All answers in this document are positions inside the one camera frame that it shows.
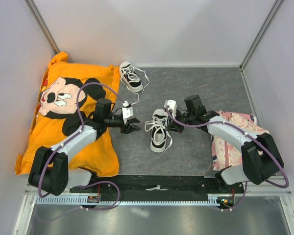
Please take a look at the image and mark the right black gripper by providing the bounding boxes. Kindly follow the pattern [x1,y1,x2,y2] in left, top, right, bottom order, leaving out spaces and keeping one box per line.
[165,108,195,134]

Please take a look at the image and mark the black white sneaker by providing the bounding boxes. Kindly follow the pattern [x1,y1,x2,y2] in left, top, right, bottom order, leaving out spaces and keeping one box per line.
[119,61,150,105]
[144,109,173,153]

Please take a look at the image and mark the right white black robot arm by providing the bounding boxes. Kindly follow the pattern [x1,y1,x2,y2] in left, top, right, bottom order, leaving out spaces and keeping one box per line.
[164,95,289,193]

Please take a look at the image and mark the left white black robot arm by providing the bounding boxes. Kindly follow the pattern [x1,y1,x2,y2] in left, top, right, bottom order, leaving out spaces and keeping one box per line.
[28,98,140,196]

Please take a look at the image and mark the pink printed cloth bag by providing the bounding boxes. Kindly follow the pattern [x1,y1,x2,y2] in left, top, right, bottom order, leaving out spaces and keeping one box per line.
[211,110,269,171]

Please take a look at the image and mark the white tape scrap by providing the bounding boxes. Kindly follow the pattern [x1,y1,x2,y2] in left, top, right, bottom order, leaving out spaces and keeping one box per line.
[146,185,168,191]

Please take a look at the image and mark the orange cartoon mouse cloth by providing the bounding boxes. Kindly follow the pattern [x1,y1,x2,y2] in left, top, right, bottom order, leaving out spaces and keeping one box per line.
[14,50,121,177]

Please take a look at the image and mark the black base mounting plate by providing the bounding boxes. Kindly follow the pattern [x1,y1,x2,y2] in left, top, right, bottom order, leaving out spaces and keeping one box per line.
[70,175,245,201]

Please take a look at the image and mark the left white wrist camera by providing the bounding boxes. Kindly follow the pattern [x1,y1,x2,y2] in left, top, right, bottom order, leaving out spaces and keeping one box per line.
[122,101,134,124]

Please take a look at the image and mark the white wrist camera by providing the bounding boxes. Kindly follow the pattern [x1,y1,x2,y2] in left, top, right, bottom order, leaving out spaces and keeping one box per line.
[122,101,134,124]
[164,99,177,117]

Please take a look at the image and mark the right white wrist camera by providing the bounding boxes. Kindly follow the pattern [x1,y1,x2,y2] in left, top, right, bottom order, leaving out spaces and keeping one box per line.
[164,99,177,117]

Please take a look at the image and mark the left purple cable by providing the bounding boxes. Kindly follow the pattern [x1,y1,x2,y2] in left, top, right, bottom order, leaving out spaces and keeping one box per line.
[34,82,128,222]

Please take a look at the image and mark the purple cable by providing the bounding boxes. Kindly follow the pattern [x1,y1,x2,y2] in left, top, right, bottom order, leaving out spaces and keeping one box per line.
[165,106,290,211]
[34,82,128,222]

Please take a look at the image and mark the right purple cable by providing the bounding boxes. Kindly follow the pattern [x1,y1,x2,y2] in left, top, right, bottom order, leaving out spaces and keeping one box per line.
[165,106,290,211]

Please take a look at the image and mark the grey slotted cable duct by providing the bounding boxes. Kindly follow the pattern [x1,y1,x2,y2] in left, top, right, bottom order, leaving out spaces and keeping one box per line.
[35,195,234,206]

